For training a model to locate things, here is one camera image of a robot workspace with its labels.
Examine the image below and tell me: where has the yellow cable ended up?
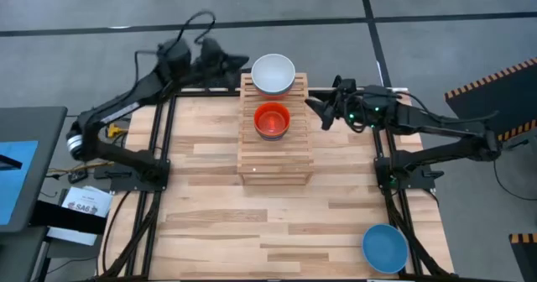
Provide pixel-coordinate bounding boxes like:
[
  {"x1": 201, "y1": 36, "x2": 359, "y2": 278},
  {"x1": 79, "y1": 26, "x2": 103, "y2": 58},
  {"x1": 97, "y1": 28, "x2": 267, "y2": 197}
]
[{"x1": 45, "y1": 160, "x2": 115, "y2": 178}]

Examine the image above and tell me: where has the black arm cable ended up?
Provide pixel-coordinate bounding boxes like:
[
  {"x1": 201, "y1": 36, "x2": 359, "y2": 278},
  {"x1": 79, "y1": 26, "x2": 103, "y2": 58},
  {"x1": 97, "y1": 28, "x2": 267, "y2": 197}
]
[
  {"x1": 133, "y1": 9, "x2": 217, "y2": 86},
  {"x1": 332, "y1": 75, "x2": 501, "y2": 125}
]

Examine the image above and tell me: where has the large white bowl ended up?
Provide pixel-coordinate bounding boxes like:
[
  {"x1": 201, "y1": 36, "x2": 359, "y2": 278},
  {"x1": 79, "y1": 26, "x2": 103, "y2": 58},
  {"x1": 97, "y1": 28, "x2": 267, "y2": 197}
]
[{"x1": 250, "y1": 53, "x2": 296, "y2": 95}]

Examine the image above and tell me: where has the yellow plug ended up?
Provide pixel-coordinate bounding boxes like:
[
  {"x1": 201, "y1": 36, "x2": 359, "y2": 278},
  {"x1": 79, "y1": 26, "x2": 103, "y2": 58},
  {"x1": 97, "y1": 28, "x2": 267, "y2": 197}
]
[{"x1": 106, "y1": 123, "x2": 128, "y2": 139}]

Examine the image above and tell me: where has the thin black floor cable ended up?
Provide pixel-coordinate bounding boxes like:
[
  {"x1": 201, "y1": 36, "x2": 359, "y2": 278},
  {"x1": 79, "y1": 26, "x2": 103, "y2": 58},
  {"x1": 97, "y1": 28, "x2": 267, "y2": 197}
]
[{"x1": 492, "y1": 155, "x2": 537, "y2": 204}]

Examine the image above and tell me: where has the white plain paper sheet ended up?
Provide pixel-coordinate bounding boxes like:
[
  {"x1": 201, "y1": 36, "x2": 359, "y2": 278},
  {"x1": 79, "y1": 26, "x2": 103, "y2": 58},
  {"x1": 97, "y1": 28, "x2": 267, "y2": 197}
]
[{"x1": 45, "y1": 227, "x2": 100, "y2": 247}]

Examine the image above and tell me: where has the dark grey desk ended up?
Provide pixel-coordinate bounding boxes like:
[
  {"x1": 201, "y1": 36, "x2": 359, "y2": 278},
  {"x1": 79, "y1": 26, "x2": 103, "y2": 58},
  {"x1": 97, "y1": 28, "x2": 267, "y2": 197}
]
[{"x1": 0, "y1": 225, "x2": 50, "y2": 282}]

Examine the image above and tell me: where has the small black controller box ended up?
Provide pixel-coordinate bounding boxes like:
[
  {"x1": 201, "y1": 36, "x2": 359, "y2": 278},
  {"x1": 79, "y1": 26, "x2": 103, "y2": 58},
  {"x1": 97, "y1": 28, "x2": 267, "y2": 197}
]
[{"x1": 66, "y1": 169, "x2": 89, "y2": 185}]

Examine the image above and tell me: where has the small orange bowl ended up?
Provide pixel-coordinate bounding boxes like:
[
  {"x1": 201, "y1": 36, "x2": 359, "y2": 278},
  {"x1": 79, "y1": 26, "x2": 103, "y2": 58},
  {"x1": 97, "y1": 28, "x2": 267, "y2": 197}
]
[{"x1": 253, "y1": 102, "x2": 291, "y2": 137}]

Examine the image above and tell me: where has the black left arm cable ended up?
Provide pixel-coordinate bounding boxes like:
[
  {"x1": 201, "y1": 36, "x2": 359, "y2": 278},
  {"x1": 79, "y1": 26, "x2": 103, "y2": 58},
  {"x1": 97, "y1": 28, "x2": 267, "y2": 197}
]
[{"x1": 133, "y1": 9, "x2": 217, "y2": 86}]

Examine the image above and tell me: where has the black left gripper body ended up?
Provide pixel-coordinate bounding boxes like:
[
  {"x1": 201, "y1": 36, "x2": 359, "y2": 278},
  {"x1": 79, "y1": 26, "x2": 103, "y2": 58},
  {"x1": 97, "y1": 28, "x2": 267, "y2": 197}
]
[{"x1": 192, "y1": 39, "x2": 227, "y2": 82}]

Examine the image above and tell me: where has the small black hazard-striped panel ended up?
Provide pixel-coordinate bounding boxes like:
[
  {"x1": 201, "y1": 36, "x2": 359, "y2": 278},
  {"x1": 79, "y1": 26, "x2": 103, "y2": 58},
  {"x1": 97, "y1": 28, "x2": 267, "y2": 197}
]
[{"x1": 508, "y1": 232, "x2": 537, "y2": 282}]

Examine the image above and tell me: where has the wooden slatted shelf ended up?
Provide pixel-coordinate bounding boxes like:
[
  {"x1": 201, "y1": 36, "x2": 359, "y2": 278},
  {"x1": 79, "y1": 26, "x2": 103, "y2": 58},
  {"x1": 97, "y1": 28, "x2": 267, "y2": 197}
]
[{"x1": 237, "y1": 71, "x2": 315, "y2": 186}]

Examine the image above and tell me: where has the large blue bowl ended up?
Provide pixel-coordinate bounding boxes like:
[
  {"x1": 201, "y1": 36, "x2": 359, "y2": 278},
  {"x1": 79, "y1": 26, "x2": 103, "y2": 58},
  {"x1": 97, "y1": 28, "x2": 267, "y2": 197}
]
[{"x1": 361, "y1": 223, "x2": 409, "y2": 275}]

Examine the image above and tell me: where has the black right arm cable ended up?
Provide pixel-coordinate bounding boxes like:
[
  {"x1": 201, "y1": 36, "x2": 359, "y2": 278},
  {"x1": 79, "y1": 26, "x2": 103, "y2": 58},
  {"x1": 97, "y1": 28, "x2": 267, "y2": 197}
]
[{"x1": 332, "y1": 75, "x2": 501, "y2": 125}]

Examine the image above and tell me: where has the black flat board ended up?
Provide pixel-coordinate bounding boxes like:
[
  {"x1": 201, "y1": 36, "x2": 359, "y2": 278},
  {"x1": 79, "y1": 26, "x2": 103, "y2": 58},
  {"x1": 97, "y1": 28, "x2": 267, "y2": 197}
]
[{"x1": 29, "y1": 200, "x2": 108, "y2": 236}]

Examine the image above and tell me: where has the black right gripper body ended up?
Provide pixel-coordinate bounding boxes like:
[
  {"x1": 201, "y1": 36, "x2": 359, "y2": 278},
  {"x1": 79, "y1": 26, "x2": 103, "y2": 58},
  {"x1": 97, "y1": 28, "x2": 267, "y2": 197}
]
[{"x1": 331, "y1": 78, "x2": 367, "y2": 128}]

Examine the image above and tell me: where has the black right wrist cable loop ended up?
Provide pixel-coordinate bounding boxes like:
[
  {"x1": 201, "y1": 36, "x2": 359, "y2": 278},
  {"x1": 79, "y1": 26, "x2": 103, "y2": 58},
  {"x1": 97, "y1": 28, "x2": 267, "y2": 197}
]
[{"x1": 347, "y1": 87, "x2": 373, "y2": 133}]

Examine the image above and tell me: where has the black aluminium table frame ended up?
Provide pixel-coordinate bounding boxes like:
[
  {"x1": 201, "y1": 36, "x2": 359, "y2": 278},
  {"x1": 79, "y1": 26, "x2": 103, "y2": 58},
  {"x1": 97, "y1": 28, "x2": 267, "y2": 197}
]
[{"x1": 96, "y1": 86, "x2": 455, "y2": 282}]

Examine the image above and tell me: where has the white printed paper sheet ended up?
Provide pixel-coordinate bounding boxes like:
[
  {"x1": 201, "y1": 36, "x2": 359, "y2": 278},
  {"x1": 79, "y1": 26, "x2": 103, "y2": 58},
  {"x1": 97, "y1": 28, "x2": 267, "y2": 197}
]
[{"x1": 60, "y1": 185, "x2": 114, "y2": 218}]

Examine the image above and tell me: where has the large black hazard-striped panel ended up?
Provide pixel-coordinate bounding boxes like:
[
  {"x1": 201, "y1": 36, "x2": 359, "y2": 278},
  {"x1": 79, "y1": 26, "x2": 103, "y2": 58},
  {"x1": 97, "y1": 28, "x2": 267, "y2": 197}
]
[{"x1": 444, "y1": 57, "x2": 537, "y2": 149}]

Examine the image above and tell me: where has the black monitor blue screen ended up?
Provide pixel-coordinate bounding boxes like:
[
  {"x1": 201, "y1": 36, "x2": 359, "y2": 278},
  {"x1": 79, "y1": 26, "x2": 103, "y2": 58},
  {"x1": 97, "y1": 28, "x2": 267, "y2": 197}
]
[{"x1": 0, "y1": 105, "x2": 68, "y2": 235}]

